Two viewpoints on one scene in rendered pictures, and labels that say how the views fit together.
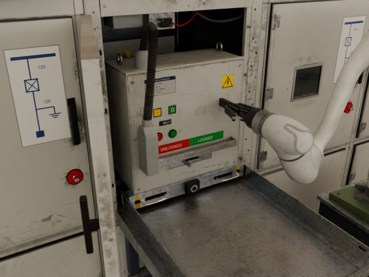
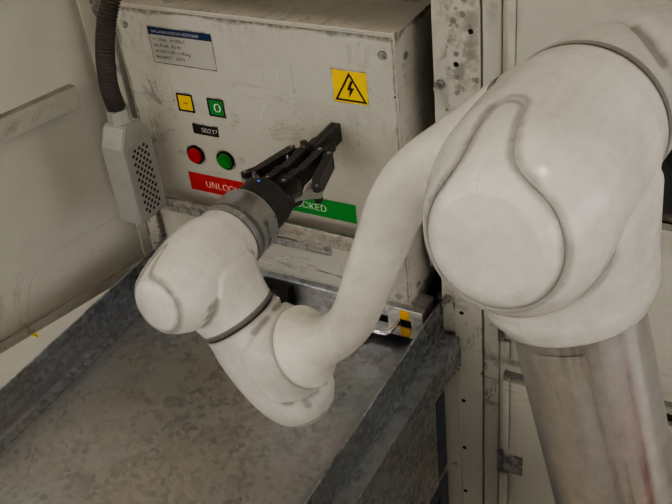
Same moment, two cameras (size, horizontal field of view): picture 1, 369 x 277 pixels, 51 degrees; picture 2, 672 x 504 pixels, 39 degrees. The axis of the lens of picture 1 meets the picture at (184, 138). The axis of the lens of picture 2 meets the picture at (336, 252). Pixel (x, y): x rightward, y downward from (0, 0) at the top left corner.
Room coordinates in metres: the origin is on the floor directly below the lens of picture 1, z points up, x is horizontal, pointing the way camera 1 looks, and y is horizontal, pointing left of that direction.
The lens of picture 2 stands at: (0.82, -1.22, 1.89)
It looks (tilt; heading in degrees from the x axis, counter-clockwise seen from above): 35 degrees down; 61
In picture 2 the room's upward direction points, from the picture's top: 7 degrees counter-clockwise
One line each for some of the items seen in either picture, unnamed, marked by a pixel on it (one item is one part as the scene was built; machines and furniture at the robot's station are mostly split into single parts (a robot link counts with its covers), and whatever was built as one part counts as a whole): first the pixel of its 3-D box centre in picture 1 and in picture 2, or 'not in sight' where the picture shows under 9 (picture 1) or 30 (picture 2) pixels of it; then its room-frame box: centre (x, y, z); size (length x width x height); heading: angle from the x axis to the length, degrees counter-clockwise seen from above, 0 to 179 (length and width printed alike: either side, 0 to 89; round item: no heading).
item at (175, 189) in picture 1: (188, 182); (288, 283); (1.37, -0.01, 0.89); 0.54 x 0.05 x 0.06; 120
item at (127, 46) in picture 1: (124, 59); not in sight; (1.93, 0.30, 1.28); 0.58 x 0.02 x 0.19; 120
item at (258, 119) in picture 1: (265, 123); (241, 226); (1.20, -0.27, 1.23); 0.09 x 0.06 x 0.09; 120
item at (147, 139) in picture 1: (147, 148); (134, 167); (1.19, 0.13, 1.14); 0.08 x 0.05 x 0.17; 30
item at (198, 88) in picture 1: (190, 127); (263, 163); (1.36, -0.02, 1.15); 0.48 x 0.01 x 0.48; 120
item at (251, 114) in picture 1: (251, 116); (270, 197); (1.26, -0.24, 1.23); 0.09 x 0.08 x 0.07; 30
